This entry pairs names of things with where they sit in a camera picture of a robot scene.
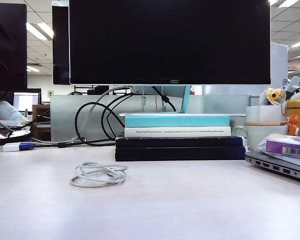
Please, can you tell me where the white charging cable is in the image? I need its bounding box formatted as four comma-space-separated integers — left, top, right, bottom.
69, 161, 129, 188

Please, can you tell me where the teal book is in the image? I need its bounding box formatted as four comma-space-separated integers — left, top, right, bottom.
124, 115, 231, 128

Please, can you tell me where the white book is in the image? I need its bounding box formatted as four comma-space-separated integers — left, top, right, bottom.
124, 126, 232, 138

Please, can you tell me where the thin black box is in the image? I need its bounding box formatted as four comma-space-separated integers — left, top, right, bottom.
114, 135, 244, 148

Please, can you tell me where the thick black box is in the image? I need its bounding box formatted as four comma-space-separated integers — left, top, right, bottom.
114, 146, 247, 162

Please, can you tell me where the grey desk partition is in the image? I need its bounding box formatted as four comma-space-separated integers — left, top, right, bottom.
49, 94, 252, 143

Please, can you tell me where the black AOC monitor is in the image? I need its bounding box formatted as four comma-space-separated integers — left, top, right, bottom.
68, 0, 272, 86

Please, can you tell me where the brown wooden cabinet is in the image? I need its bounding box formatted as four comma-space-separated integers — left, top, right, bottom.
31, 104, 52, 142

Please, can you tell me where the white plastic container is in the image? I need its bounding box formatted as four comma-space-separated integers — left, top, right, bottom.
245, 105, 288, 123

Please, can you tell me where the narrow black monitor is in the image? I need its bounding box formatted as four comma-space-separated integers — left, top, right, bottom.
51, 4, 71, 86

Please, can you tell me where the wooden mug lid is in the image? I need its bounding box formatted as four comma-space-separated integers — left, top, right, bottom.
245, 121, 289, 126

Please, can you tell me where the white mug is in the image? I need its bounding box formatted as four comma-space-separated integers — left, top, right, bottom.
231, 124, 290, 153

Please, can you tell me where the blue VGA plug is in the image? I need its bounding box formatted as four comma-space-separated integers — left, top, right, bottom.
19, 141, 37, 151

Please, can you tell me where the sunflower plush toy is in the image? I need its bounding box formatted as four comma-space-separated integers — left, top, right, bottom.
258, 86, 288, 116

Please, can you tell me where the lit background monitor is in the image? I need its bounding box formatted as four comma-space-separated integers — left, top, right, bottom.
13, 88, 43, 113

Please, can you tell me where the purple barcode box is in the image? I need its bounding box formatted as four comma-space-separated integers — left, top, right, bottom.
265, 139, 300, 160

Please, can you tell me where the black round lamp base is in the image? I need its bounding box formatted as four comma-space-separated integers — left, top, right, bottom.
0, 129, 33, 146

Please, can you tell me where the grey laptop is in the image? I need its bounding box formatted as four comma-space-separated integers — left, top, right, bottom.
244, 151, 300, 186

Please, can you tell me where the white partition board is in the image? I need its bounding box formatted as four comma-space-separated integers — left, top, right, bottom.
270, 41, 290, 87

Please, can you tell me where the white adapter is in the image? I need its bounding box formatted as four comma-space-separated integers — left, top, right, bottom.
2, 142, 21, 153

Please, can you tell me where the white bottle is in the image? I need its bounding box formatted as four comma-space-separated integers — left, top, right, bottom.
0, 100, 28, 123

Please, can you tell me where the orange fox figurine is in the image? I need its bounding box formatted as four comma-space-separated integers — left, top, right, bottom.
285, 114, 300, 137

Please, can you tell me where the printed paper stack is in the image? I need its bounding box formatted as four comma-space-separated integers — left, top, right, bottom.
0, 119, 32, 131

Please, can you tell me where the white desk figure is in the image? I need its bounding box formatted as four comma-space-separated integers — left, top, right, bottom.
281, 76, 300, 101

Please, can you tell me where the large black monitor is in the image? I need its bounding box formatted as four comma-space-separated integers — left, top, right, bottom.
0, 2, 28, 92

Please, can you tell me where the white hanging tag cable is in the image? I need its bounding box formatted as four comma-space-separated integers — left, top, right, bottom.
140, 84, 148, 112

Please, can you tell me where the thick black monitor cable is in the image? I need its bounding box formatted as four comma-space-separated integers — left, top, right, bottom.
151, 85, 177, 113

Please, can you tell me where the black cable narrow loop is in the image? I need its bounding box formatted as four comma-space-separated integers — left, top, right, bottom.
101, 92, 141, 141

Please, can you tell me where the grey monitor cable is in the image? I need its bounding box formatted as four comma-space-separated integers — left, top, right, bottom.
31, 86, 131, 145

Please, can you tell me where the black cable wide loop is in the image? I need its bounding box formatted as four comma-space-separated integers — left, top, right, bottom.
31, 92, 136, 148

